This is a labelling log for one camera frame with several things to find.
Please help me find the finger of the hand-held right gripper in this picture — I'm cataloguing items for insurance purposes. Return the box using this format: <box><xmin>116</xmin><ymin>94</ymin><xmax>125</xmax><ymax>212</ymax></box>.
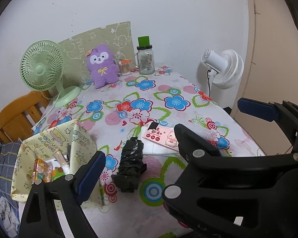
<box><xmin>164</xmin><ymin>123</ymin><xmax>298</xmax><ymax>231</ymax></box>
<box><xmin>237</xmin><ymin>98</ymin><xmax>298</xmax><ymax>134</ymax></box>

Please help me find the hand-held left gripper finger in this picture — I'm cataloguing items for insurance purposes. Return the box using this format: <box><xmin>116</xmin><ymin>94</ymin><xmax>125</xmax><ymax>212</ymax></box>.
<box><xmin>19</xmin><ymin>151</ymin><xmax>106</xmax><ymax>238</ymax></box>

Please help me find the clear plastic packet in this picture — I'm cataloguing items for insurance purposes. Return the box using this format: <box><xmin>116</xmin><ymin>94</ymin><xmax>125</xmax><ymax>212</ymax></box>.
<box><xmin>205</xmin><ymin>130</ymin><xmax>224</xmax><ymax>147</ymax></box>

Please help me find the pink tissue packet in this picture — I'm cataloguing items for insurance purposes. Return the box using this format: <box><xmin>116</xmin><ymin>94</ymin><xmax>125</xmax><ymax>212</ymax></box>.
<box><xmin>142</xmin><ymin>126</ymin><xmax>180</xmax><ymax>152</ymax></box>

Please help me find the white sock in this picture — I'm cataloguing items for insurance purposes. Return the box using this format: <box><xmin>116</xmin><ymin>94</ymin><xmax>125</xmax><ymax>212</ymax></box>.
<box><xmin>53</xmin><ymin>148</ymin><xmax>72</xmax><ymax>176</ymax></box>

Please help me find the yellow cartoon fabric storage box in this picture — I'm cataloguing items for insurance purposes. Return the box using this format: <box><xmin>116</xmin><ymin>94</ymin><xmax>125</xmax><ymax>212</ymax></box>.
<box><xmin>11</xmin><ymin>120</ymin><xmax>106</xmax><ymax>206</ymax></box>

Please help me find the pink cartoon packet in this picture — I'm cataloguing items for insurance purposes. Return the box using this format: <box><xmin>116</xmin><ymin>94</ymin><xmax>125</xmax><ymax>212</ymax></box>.
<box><xmin>138</xmin><ymin>121</ymin><xmax>182</xmax><ymax>157</ymax></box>

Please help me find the black plastic bag roll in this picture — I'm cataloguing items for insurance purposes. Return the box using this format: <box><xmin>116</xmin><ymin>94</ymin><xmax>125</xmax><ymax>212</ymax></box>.
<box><xmin>111</xmin><ymin>137</ymin><xmax>147</xmax><ymax>193</ymax></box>

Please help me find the orange cartoon packet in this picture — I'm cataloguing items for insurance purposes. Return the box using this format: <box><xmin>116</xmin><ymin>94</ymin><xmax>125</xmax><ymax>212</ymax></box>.
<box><xmin>32</xmin><ymin>158</ymin><xmax>52</xmax><ymax>182</ymax></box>

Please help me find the beige door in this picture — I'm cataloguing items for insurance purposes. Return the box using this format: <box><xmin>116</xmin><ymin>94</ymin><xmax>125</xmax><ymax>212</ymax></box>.
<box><xmin>230</xmin><ymin>0</ymin><xmax>298</xmax><ymax>154</ymax></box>

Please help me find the white fan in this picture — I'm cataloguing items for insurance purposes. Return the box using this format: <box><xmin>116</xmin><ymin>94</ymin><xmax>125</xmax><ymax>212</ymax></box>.
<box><xmin>202</xmin><ymin>49</ymin><xmax>244</xmax><ymax>90</ymax></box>

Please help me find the floral tablecloth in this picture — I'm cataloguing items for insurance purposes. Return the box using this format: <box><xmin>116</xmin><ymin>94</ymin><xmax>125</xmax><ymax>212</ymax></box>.
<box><xmin>17</xmin><ymin>64</ymin><xmax>266</xmax><ymax>238</ymax></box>

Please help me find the glass jar mug green lid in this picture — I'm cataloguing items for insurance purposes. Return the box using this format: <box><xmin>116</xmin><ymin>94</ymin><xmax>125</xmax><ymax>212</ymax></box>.
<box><xmin>133</xmin><ymin>36</ymin><xmax>155</xmax><ymax>75</ymax></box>

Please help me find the grey plaid pillow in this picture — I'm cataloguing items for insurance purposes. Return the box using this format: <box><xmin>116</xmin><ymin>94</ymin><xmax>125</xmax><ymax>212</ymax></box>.
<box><xmin>0</xmin><ymin>139</ymin><xmax>24</xmax><ymax>204</ymax></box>

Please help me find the crumpled white cloth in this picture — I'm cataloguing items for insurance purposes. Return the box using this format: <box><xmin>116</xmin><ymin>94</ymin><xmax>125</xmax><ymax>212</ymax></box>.
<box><xmin>0</xmin><ymin>196</ymin><xmax>20</xmax><ymax>231</ymax></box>

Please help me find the wooden bed headboard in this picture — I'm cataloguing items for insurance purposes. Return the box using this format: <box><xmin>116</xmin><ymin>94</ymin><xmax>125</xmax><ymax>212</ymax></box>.
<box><xmin>0</xmin><ymin>90</ymin><xmax>52</xmax><ymax>144</ymax></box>

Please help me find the purple plush toy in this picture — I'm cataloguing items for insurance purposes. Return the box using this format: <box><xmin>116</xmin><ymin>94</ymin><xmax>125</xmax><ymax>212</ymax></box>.
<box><xmin>86</xmin><ymin>44</ymin><xmax>120</xmax><ymax>89</ymax></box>

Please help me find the green desk fan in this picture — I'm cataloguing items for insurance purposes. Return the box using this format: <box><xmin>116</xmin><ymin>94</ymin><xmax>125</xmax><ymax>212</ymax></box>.
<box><xmin>20</xmin><ymin>40</ymin><xmax>82</xmax><ymax>108</ymax></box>

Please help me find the green patterned board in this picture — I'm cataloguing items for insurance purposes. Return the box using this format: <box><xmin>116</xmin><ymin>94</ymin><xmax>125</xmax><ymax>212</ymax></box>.
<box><xmin>57</xmin><ymin>21</ymin><xmax>136</xmax><ymax>83</ymax></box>

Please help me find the black fan cable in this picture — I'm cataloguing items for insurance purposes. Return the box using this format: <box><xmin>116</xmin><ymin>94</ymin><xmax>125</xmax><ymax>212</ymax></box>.
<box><xmin>207</xmin><ymin>69</ymin><xmax>218</xmax><ymax>97</ymax></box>

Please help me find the white fan cable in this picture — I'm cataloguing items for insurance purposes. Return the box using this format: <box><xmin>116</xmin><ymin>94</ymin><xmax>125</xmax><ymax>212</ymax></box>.
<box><xmin>31</xmin><ymin>90</ymin><xmax>62</xmax><ymax>132</ymax></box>

